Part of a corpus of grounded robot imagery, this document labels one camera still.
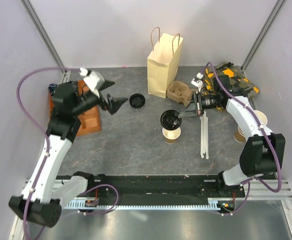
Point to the orange compartment tray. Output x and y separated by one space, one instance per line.
90 120

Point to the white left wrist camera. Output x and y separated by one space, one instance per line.
93 80

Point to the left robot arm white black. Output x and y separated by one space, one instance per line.
39 203

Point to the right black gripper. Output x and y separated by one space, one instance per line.
194 113

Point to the brown cardboard cup carrier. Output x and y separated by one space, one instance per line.
180 92

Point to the blue patterned rolled cloth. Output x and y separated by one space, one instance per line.
52 87

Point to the stack of paper cups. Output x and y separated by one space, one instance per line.
239 135

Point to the beige paper bag with handles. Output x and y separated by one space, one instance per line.
163 63

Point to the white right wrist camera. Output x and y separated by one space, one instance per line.
198 81

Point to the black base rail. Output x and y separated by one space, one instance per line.
159 189

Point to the single brown paper cup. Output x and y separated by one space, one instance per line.
171 136

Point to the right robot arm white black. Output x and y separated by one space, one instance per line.
262 156

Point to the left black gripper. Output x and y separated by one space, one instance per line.
115 103

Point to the black cup lid on table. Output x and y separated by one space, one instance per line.
137 100

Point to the black plastic cup lid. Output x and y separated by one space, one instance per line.
170 120

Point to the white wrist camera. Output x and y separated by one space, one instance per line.
93 80
198 81

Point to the white wrapped straw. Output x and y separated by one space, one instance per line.
203 135
206 135

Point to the camouflage folded cloth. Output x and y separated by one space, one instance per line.
236 77

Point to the slotted cable duct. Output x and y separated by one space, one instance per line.
89 205

